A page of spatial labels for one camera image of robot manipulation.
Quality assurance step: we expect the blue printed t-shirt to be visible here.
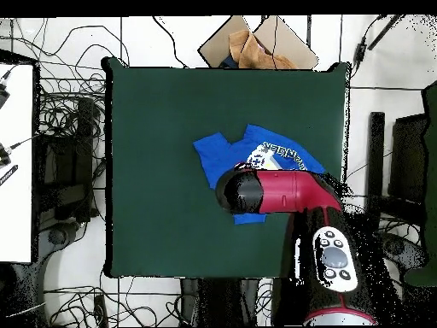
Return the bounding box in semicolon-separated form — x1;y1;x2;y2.
192;123;327;226

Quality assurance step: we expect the dark green table cloth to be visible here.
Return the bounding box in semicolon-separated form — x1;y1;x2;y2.
101;56;352;278

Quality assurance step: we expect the tan towel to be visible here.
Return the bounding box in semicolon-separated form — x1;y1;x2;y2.
228;29;298;70

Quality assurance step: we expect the brown cardboard box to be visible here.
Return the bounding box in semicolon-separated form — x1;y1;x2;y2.
197;15;320;70

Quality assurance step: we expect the black power adapter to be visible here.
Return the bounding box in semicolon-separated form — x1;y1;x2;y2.
353;36;369;67

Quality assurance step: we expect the white desk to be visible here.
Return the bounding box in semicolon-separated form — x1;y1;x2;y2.
0;62;35;264

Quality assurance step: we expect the black striped bar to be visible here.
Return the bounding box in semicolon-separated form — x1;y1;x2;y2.
0;164;19;187

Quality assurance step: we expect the green draped cloth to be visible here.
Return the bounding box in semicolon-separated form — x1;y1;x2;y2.
402;81;437;288

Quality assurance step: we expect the thin black rod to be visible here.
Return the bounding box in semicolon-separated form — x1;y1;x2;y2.
366;14;405;51

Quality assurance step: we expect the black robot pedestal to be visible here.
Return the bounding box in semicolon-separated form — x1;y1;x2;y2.
179;277;260;327

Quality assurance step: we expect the black cable tangle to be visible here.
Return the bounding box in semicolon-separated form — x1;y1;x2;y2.
33;16;132;117
255;201;422;325
44;283;182;328

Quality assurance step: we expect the long black cable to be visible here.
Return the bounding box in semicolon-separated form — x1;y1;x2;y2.
152;15;188;68

